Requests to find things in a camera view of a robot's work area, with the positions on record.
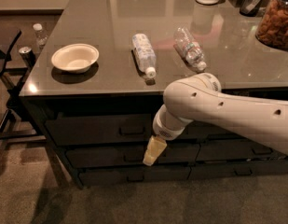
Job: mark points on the clear plastic water bottle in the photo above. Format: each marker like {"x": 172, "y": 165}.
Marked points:
{"x": 190, "y": 49}

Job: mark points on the white paper bowl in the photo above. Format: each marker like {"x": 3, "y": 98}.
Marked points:
{"x": 75, "y": 58}

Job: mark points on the black chair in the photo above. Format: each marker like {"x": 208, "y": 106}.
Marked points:
{"x": 13, "y": 79}

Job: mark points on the white labelled plastic bottle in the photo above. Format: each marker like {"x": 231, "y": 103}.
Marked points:
{"x": 144, "y": 54}

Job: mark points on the dark drawer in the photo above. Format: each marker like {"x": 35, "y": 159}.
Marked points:
{"x": 134, "y": 174}
{"x": 93, "y": 157}
{"x": 89, "y": 130}
{"x": 200, "y": 130}
{"x": 234, "y": 149}
{"x": 241, "y": 168}

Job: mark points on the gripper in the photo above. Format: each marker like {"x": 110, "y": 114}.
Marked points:
{"x": 162, "y": 130}

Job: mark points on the small upright water bottle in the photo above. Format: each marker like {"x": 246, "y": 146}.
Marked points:
{"x": 41, "y": 35}

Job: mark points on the metal drink can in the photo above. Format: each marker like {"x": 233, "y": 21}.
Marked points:
{"x": 27, "y": 55}

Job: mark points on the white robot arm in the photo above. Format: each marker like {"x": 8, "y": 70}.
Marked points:
{"x": 199, "y": 98}

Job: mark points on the dark drawer cabinet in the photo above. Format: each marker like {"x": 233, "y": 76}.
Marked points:
{"x": 114, "y": 85}

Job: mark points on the glass jar of snacks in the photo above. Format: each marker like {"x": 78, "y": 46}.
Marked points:
{"x": 272, "y": 30}

